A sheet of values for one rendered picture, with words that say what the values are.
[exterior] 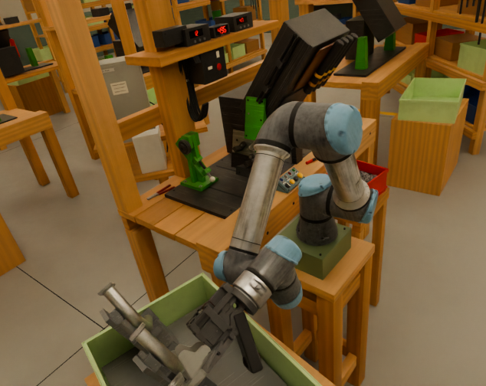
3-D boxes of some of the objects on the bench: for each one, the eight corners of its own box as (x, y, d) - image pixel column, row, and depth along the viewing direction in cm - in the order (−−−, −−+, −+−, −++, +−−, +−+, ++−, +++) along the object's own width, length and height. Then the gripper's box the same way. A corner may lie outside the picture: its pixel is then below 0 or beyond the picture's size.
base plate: (341, 130, 237) (341, 127, 236) (228, 220, 167) (227, 217, 166) (284, 121, 262) (284, 119, 260) (165, 197, 192) (164, 194, 191)
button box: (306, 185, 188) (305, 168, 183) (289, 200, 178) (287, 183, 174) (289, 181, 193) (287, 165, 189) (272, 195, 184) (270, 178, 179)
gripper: (218, 282, 86) (151, 358, 78) (235, 279, 70) (152, 373, 63) (246, 309, 86) (182, 387, 78) (269, 312, 70) (190, 410, 62)
